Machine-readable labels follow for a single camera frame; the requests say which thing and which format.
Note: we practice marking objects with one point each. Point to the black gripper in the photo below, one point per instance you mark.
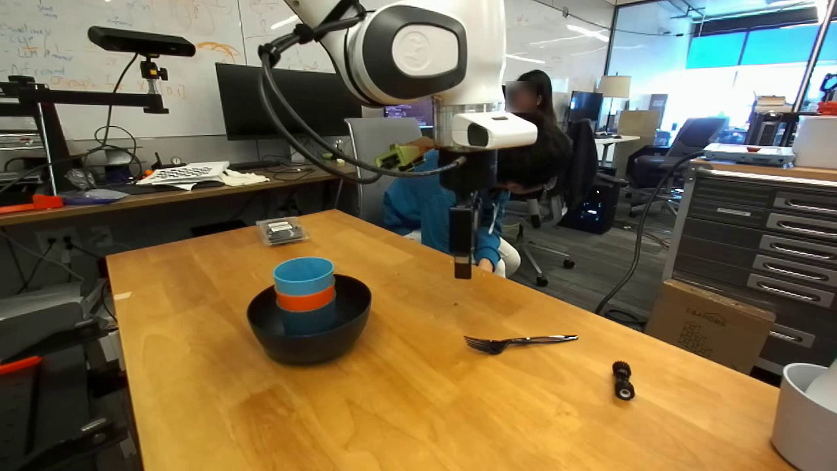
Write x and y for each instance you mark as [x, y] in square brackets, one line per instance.
[469, 173]

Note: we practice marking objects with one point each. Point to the light blue plastic cup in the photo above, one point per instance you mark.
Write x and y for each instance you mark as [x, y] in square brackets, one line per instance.
[304, 277]

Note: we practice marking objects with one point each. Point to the orange plastic cup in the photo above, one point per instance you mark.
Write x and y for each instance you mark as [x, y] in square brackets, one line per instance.
[304, 302]

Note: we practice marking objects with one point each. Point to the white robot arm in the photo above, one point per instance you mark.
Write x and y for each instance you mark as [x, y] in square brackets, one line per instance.
[408, 53]

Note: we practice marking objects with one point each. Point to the black fork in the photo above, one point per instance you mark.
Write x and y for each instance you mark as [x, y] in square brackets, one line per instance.
[512, 341]

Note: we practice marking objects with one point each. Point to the black bowl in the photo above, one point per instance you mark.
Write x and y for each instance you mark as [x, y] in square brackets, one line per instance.
[304, 349]

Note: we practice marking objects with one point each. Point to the person in blue hoodie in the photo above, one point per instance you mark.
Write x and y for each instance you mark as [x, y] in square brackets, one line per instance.
[426, 201]

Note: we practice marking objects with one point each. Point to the black office chair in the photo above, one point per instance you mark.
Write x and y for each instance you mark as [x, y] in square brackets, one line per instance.
[578, 166]

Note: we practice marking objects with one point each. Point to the monitor with purple screen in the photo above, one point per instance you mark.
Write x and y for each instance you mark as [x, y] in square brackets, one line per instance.
[408, 113]

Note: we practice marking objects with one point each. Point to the lamp with white shade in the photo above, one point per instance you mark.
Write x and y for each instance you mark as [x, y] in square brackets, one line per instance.
[616, 84]

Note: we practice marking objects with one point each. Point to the dark blue office chair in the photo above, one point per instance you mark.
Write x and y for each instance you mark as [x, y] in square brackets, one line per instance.
[670, 158]

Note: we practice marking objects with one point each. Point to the cardboard box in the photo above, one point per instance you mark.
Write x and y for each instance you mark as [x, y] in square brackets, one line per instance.
[710, 326]

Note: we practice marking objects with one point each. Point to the large black monitor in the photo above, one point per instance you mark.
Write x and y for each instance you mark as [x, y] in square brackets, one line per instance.
[244, 100]

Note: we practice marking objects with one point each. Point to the white paper pile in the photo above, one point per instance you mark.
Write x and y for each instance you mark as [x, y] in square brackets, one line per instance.
[200, 177]

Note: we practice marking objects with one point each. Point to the grey drawer tool cabinet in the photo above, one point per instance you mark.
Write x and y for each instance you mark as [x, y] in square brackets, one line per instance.
[749, 264]

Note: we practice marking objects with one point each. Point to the grey laptop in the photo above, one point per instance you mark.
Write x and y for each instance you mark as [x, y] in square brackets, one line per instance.
[749, 152]

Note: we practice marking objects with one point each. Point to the white box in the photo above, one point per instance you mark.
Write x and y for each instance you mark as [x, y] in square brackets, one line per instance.
[817, 141]

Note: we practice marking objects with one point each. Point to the white plastic container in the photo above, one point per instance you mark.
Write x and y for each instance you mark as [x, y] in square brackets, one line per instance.
[793, 429]

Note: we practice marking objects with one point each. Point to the long wooden desk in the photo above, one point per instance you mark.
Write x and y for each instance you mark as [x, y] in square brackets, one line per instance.
[87, 205]

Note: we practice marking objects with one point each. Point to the red flat object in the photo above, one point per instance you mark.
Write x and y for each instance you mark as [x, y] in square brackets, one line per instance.
[35, 203]

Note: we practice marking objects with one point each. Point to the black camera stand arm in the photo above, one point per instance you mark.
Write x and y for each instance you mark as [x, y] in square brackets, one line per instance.
[120, 100]

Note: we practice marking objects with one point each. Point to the black camera bar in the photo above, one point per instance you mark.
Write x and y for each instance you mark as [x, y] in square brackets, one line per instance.
[138, 43]

